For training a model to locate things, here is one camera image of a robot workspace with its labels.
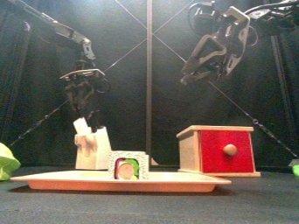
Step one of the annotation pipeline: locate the wooden knife holder block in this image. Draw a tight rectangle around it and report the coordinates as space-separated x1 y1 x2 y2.
73 125 111 171

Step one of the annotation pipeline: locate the toy sushi roll piece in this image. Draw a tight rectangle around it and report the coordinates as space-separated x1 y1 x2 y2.
106 150 150 181

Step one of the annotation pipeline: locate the wooden box red drawer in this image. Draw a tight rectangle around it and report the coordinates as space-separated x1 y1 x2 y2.
174 124 262 179

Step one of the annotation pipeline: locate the large green crumpled toy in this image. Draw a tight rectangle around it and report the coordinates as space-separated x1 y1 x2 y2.
0 142 22 181

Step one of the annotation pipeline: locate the pink plastic tray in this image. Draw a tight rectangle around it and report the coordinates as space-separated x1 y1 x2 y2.
9 170 232 193

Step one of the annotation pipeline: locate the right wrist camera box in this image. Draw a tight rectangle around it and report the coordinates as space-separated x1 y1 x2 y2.
186 1 224 38

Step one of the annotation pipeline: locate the vertical metal frame pole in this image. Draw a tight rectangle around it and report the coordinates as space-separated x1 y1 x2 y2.
144 0 160 167

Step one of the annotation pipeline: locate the diagonal brace wire with turnbuckle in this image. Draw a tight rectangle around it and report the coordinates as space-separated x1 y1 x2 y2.
114 0 299 160

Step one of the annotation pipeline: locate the black side frame post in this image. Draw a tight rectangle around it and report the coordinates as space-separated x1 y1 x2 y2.
266 31 294 147

